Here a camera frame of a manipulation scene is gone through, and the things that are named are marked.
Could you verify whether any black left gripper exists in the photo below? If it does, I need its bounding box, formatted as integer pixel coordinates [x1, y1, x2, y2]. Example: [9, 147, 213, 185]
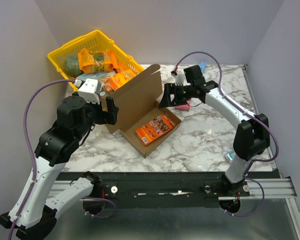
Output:
[75, 95, 120, 140]

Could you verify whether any brown cardboard box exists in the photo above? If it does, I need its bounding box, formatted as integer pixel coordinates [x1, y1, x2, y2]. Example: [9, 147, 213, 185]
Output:
[106, 63, 181, 158]

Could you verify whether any orange printed box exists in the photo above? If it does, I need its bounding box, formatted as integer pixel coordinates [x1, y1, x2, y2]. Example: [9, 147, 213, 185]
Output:
[135, 114, 176, 146]

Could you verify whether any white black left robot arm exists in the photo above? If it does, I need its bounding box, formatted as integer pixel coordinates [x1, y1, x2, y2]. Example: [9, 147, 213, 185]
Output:
[0, 95, 119, 240]

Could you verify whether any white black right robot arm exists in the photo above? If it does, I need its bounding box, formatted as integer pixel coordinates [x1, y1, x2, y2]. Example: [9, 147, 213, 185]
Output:
[158, 65, 270, 196]

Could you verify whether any pink flat box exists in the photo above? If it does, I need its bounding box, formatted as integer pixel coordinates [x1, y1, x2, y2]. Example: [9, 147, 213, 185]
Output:
[174, 100, 191, 112]

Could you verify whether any blue narrow box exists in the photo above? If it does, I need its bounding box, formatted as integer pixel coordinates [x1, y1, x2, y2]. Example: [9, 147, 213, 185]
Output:
[199, 62, 207, 74]

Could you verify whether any orange cracker box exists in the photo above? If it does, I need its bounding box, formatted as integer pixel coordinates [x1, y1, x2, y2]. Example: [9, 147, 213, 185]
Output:
[108, 69, 136, 91]

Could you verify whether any blue white toothpaste box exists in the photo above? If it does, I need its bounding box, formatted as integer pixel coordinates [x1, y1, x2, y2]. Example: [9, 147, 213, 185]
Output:
[224, 150, 236, 163]

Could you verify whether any light blue bread bag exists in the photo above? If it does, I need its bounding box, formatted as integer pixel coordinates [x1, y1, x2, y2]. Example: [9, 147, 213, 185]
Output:
[75, 71, 116, 96]

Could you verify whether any orange snack bag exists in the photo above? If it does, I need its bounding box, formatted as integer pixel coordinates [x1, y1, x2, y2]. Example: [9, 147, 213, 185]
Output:
[77, 48, 118, 74]

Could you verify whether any green round vegetable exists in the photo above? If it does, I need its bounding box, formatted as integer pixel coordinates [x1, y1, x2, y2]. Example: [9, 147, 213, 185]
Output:
[63, 55, 84, 78]

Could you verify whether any yellow plastic shopping basket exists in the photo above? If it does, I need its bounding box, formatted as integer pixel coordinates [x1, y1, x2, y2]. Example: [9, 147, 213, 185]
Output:
[47, 30, 144, 79]

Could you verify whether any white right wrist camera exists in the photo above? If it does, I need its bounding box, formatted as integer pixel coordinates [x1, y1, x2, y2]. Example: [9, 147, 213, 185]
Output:
[170, 70, 186, 86]

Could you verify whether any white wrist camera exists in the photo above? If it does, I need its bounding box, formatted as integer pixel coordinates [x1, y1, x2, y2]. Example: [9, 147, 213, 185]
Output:
[170, 70, 186, 86]
[74, 78, 102, 105]

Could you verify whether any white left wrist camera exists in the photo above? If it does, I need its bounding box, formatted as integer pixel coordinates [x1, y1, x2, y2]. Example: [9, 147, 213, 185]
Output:
[74, 78, 102, 105]

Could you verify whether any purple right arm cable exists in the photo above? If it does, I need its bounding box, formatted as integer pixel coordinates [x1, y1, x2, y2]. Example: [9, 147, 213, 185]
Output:
[176, 51, 281, 218]

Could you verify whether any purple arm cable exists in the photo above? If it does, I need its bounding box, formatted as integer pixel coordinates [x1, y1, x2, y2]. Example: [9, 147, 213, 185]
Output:
[176, 51, 281, 218]
[7, 78, 78, 240]

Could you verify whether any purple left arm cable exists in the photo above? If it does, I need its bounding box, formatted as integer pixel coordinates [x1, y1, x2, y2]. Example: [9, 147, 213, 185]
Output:
[7, 78, 78, 240]

